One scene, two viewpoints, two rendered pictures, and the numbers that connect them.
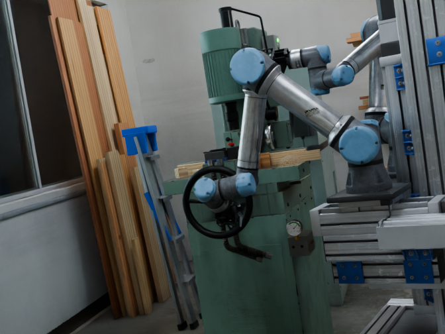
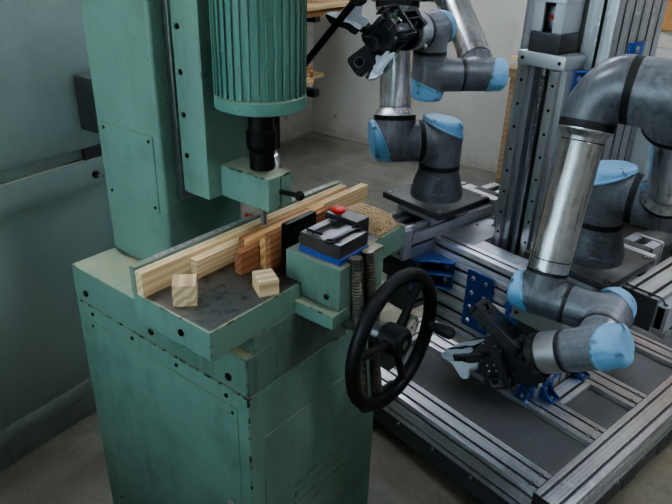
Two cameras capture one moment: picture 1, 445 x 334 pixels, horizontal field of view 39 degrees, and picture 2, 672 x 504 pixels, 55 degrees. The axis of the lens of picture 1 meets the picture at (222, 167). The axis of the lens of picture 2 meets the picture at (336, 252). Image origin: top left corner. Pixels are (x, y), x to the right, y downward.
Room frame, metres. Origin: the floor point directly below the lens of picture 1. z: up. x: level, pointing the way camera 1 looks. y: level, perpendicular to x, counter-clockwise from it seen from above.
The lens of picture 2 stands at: (2.26, 1.05, 1.51)
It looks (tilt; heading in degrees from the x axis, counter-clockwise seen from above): 27 degrees down; 288
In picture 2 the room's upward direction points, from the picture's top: 2 degrees clockwise
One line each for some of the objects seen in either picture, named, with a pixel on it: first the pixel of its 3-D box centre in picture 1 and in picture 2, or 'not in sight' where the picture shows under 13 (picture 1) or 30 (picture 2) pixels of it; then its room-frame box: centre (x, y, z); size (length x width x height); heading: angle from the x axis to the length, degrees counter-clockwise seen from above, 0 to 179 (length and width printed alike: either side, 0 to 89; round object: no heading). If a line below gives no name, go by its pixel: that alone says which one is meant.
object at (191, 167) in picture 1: (240, 163); (257, 232); (2.80, -0.08, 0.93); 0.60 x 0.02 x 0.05; 70
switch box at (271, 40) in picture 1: (272, 53); not in sight; (3.03, -0.32, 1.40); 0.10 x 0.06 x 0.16; 160
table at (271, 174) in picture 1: (233, 179); (302, 273); (2.68, -0.04, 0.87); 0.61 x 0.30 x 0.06; 70
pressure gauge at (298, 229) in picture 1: (295, 229); (405, 328); (2.49, -0.25, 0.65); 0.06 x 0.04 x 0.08; 70
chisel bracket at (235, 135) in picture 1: (237, 140); (256, 186); (2.80, -0.08, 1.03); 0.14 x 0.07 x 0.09; 160
